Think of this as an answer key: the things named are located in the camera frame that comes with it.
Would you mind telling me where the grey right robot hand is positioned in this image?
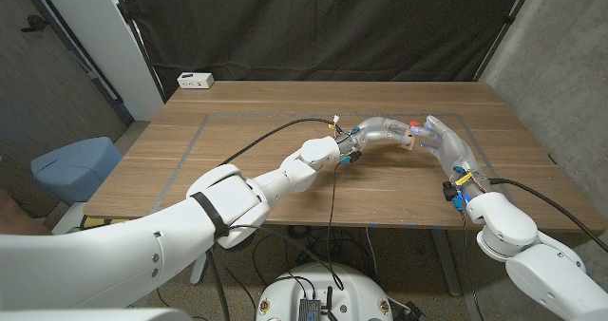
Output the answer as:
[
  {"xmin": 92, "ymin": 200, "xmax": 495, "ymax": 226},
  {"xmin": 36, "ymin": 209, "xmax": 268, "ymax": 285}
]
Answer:
[{"xmin": 408, "ymin": 115, "xmax": 493, "ymax": 212}]

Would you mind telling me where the black floor cable tangle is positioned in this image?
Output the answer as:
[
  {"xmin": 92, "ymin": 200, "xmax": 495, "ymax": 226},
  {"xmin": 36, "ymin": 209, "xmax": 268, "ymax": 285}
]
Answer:
[{"xmin": 251, "ymin": 224, "xmax": 381, "ymax": 289}]

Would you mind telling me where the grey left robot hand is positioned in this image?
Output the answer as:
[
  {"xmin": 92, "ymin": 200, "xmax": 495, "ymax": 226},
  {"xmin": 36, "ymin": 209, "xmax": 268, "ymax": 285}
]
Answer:
[{"xmin": 336, "ymin": 116, "xmax": 413, "ymax": 164}]

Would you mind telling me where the blue padded stool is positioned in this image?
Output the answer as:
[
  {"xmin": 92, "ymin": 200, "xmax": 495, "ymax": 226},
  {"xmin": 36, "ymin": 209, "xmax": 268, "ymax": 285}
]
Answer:
[{"xmin": 29, "ymin": 136, "xmax": 124, "ymax": 206}]

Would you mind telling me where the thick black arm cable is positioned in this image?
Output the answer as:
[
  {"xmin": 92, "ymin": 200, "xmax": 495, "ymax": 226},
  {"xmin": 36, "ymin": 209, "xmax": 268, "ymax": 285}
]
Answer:
[
  {"xmin": 218, "ymin": 117, "xmax": 338, "ymax": 166},
  {"xmin": 488, "ymin": 177, "xmax": 608, "ymax": 255}
]

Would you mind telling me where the grey electronics module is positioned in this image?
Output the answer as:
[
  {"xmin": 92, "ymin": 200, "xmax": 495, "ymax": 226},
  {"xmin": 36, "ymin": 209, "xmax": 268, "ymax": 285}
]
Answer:
[{"xmin": 297, "ymin": 297, "xmax": 323, "ymax": 321}]

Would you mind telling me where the black backdrop stand pole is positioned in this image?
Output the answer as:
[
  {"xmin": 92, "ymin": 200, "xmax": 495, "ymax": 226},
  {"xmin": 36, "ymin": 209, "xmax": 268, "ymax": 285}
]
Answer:
[
  {"xmin": 472, "ymin": 0, "xmax": 541, "ymax": 83},
  {"xmin": 111, "ymin": 0, "xmax": 167, "ymax": 104}
]

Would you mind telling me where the person's bare leg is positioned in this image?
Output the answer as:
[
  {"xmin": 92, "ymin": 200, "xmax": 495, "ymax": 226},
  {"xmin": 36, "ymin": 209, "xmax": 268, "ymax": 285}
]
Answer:
[{"xmin": 0, "ymin": 187, "xmax": 51, "ymax": 236}]

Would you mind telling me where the white power strip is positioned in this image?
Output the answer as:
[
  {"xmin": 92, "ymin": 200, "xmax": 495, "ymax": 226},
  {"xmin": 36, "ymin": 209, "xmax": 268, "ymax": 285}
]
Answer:
[{"xmin": 176, "ymin": 71, "xmax": 215, "ymax": 90}]

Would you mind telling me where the black curtain backdrop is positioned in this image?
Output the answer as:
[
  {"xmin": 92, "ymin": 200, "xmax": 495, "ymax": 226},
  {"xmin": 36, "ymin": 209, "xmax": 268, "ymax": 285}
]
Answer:
[{"xmin": 116, "ymin": 0, "xmax": 528, "ymax": 99}]

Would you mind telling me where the grey table leg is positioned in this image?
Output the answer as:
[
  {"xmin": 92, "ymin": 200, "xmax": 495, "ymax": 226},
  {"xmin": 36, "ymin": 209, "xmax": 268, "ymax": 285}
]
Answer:
[{"xmin": 429, "ymin": 229, "xmax": 462, "ymax": 297}]

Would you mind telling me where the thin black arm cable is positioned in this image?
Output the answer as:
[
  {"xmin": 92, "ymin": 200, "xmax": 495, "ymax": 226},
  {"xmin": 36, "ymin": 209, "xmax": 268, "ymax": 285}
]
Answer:
[
  {"xmin": 230, "ymin": 161, "xmax": 346, "ymax": 292},
  {"xmin": 460, "ymin": 210, "xmax": 485, "ymax": 321}
]

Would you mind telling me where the black door handle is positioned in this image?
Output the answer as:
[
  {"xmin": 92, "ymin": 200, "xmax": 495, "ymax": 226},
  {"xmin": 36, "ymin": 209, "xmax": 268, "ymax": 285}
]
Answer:
[{"xmin": 19, "ymin": 13, "xmax": 48, "ymax": 32}]

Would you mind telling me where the black round floor fan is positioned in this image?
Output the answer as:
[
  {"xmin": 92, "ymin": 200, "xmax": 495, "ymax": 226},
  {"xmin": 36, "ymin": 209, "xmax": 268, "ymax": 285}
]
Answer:
[{"xmin": 227, "ymin": 230, "xmax": 256, "ymax": 254}]

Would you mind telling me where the white floor cable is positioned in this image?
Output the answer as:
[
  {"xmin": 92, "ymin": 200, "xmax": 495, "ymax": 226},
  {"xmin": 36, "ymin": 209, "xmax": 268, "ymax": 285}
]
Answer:
[{"xmin": 364, "ymin": 226, "xmax": 379, "ymax": 279}]

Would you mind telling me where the white cabinet panel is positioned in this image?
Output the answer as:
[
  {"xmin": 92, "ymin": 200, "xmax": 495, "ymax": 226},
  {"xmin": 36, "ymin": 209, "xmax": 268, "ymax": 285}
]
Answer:
[{"xmin": 35, "ymin": 0, "xmax": 165, "ymax": 122}]

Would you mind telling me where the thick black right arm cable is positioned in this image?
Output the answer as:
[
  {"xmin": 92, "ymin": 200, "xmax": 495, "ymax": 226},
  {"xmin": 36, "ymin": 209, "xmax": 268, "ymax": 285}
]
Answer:
[{"xmin": 488, "ymin": 177, "xmax": 608, "ymax": 255}]

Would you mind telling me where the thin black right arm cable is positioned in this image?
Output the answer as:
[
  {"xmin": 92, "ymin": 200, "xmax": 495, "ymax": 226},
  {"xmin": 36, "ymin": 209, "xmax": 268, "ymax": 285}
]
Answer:
[{"xmin": 460, "ymin": 210, "xmax": 485, "ymax": 321}]

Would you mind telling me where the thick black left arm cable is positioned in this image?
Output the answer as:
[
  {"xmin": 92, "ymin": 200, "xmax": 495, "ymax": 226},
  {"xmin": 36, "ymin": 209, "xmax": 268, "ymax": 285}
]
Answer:
[{"xmin": 218, "ymin": 117, "xmax": 338, "ymax": 166}]

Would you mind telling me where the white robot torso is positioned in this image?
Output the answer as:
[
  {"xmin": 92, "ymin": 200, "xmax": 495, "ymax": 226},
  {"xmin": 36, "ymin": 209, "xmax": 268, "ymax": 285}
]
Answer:
[{"xmin": 256, "ymin": 262, "xmax": 394, "ymax": 321}]

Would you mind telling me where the white table leg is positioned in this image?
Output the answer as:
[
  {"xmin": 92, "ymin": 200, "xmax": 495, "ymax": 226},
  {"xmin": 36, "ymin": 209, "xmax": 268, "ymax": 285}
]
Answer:
[{"xmin": 189, "ymin": 249, "xmax": 210, "ymax": 286}]

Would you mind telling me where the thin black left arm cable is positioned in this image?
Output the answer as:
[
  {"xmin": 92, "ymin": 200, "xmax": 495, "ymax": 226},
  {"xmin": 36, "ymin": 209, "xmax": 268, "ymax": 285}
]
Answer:
[{"xmin": 230, "ymin": 161, "xmax": 346, "ymax": 292}]

